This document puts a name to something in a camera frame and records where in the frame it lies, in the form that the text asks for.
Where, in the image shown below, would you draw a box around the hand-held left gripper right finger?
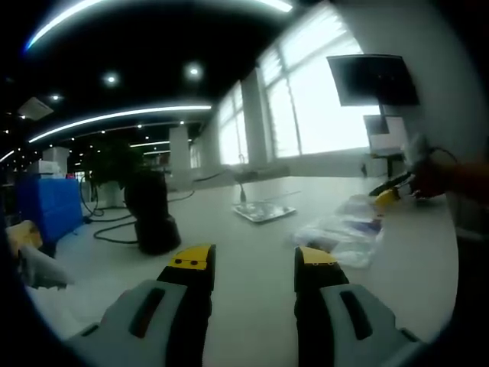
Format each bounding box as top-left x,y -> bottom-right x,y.
293,246 -> 427,367

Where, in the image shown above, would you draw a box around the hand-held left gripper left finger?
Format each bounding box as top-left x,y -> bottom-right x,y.
66,243 -> 217,367

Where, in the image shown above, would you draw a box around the clear purple sheet goods packet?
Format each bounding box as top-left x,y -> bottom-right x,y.
293,213 -> 386,269

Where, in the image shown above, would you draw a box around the silver foil sheet goods packet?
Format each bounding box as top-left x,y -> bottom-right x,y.
232,201 -> 298,225

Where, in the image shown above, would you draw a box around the person's right hand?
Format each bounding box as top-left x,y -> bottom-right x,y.
410,160 -> 452,200

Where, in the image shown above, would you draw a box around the white display screen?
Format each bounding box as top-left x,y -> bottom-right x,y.
362,114 -> 406,152

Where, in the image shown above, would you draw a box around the black metal desk stand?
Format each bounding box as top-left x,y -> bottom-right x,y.
361,151 -> 406,179

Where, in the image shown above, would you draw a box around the white table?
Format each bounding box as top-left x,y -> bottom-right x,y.
26,175 -> 459,367

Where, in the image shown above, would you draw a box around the black barcode scanner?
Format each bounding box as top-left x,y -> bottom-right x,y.
124,171 -> 183,256

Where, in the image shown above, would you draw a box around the potted green plant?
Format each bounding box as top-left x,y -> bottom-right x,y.
82,141 -> 169,209

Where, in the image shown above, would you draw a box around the grey cloth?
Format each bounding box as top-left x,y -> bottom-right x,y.
17,244 -> 76,294

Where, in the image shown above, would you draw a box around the narrow bright window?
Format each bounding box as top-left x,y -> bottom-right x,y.
217,82 -> 249,165

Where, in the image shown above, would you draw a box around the blue plastic box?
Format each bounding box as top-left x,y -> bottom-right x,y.
15,177 -> 85,245

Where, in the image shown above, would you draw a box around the pale yellow bag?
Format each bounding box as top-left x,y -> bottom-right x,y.
7,220 -> 43,255

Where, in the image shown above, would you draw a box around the white box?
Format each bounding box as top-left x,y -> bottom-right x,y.
37,158 -> 64,179

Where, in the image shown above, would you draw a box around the ceiling spotlights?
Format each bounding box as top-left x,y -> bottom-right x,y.
51,63 -> 203,141

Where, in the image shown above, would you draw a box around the ceiling air vent panel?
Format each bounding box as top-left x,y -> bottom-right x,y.
17,97 -> 54,120

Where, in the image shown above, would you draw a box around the black wall monitor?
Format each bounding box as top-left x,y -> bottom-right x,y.
326,54 -> 420,107

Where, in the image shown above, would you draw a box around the black scanner cable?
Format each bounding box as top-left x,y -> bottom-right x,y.
93,223 -> 141,245

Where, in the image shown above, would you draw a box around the black power cable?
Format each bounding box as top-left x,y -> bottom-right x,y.
166,170 -> 230,203

